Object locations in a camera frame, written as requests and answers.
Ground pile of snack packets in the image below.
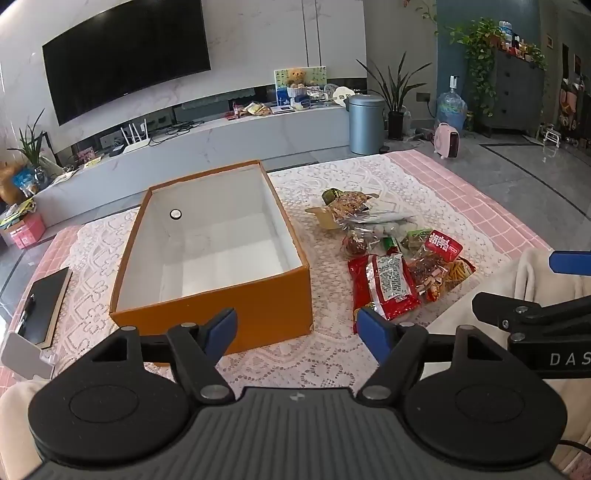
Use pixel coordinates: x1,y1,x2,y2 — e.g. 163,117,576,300
233,102,273,120

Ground pink checked tablecloth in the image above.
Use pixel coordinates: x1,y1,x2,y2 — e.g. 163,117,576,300
0,150,552,384

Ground white television console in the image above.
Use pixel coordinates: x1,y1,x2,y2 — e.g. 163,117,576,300
32,99,352,227

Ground white router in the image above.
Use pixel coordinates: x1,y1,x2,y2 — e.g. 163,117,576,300
121,119,153,153

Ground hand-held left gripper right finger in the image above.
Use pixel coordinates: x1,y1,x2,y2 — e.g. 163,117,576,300
356,307,509,402

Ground grey blue trash can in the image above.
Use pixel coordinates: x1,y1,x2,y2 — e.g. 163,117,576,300
347,93,391,156

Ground spider plant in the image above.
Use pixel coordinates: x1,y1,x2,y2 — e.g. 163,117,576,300
7,109,54,178

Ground clear orange nut snack packet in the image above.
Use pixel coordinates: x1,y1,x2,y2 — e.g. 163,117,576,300
330,191,377,222

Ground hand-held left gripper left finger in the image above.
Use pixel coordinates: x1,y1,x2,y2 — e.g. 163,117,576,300
88,308,238,403

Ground red label clear snack packet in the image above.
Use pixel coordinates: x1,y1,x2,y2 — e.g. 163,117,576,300
406,230,464,303

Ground orange cardboard box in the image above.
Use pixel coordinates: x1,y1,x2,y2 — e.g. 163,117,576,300
109,160,315,367

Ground potted long leaf plant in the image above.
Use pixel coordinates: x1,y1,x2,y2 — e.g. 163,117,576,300
355,51,432,140

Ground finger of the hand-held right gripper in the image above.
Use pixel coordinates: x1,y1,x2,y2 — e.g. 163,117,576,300
549,251,591,273
472,291,591,340

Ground grey drawer cabinet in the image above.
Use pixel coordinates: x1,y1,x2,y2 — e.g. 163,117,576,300
480,48,546,137

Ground black television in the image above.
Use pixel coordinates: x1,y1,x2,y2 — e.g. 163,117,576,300
41,0,213,126

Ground black notebook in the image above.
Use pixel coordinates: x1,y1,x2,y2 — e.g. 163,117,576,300
15,266,74,349

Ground beige snack packet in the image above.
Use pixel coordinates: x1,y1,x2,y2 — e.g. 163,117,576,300
305,207,345,232

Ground pink storage box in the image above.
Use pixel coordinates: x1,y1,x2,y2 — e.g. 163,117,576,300
2,213,47,250

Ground white biscuit stick packet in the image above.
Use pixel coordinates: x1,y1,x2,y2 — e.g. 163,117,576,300
360,209,416,224

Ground white flat device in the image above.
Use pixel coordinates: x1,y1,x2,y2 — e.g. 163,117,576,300
0,332,54,380

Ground brown plush toy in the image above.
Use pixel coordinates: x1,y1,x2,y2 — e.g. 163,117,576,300
0,164,24,204

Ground row of small bottles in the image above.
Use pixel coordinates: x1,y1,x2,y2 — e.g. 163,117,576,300
499,21,548,63

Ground trailing ivy plant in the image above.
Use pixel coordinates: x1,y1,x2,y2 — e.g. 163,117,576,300
450,17,506,118

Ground green white picture board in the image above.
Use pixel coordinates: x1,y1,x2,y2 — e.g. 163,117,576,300
274,65,328,104

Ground black cables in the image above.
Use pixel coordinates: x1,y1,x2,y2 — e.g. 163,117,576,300
152,121,204,138

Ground pink space heater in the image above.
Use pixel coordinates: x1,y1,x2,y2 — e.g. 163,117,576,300
433,122,464,161

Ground black pen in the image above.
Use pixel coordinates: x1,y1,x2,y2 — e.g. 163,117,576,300
16,295,37,333

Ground clear dark cake snack packet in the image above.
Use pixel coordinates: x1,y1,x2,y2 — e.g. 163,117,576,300
342,231,377,258

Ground blue water bottle with pump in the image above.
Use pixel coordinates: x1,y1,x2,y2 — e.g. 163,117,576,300
435,75,468,134

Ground large red snack packet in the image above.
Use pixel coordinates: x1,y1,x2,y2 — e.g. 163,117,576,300
347,253,422,334

